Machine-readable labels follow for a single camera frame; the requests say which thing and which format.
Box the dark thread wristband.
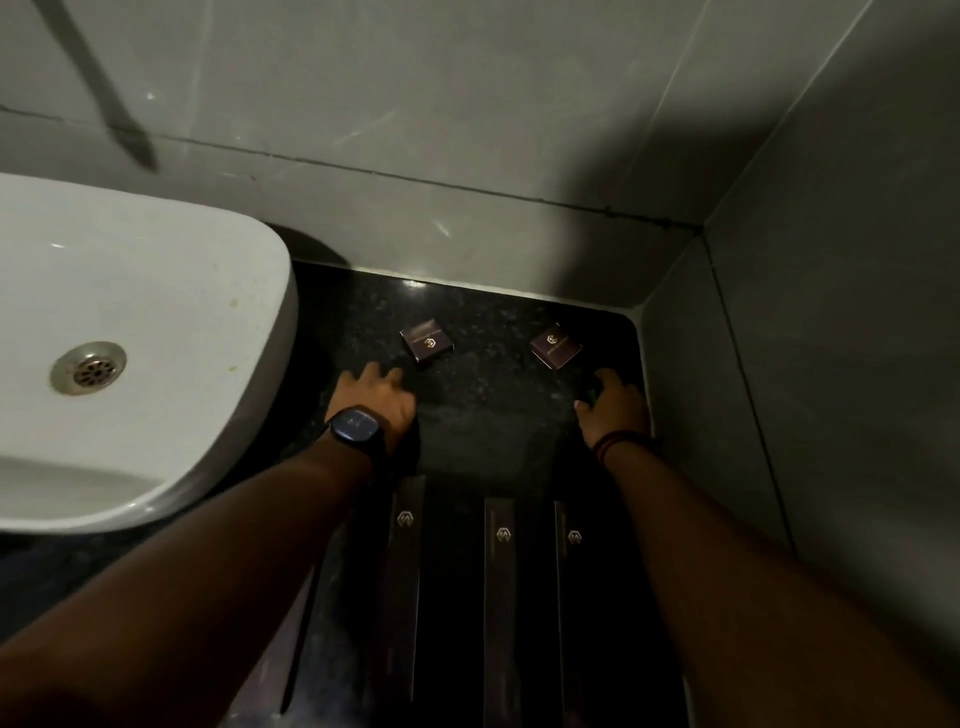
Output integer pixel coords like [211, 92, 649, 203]
[591, 429, 663, 468]

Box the person's right forearm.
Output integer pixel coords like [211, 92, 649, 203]
[602, 444, 960, 728]

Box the person's right hand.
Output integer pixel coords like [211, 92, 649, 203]
[573, 367, 652, 451]

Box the metal sink drain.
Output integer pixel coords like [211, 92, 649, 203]
[50, 341, 129, 397]

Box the person's left forearm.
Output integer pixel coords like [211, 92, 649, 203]
[0, 438, 376, 728]

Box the black smartwatch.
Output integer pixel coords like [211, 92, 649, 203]
[324, 405, 391, 475]

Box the small brown square box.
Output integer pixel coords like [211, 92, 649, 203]
[529, 323, 584, 371]
[399, 318, 456, 366]

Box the person's left hand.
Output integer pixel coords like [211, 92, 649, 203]
[326, 361, 419, 456]

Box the long brown amenity box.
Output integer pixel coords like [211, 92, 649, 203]
[483, 496, 524, 728]
[552, 500, 597, 728]
[373, 474, 428, 710]

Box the black tray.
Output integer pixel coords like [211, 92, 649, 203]
[279, 438, 690, 728]

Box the white ceramic sink basin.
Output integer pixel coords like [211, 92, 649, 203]
[0, 172, 300, 535]

